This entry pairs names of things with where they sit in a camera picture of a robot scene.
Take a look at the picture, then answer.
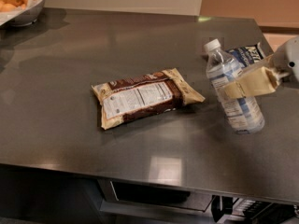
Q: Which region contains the beige taped gripper finger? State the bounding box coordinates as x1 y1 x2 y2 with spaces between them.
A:
221 68 284 99
239 55 272 78

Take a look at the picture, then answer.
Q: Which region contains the silver metal fruit bowl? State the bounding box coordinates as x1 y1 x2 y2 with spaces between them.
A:
6 0 49 28

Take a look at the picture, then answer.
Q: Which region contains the brown and cream snack bag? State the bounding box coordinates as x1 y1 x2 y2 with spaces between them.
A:
92 68 205 130

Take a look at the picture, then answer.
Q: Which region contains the black appliance under table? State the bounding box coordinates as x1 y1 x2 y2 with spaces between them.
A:
211 196 298 224

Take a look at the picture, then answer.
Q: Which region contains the white paper bowl liner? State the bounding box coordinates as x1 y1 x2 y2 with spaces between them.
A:
0 0 49 26

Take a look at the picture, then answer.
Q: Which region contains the orange fruit bottom left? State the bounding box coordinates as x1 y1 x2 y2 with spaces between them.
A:
0 4 16 12

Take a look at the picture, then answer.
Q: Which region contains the blue Kettle chips bag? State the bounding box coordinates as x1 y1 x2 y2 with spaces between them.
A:
227 43 265 68

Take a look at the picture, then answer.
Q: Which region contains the clear plastic water bottle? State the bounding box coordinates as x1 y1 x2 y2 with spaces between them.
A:
204 39 264 134

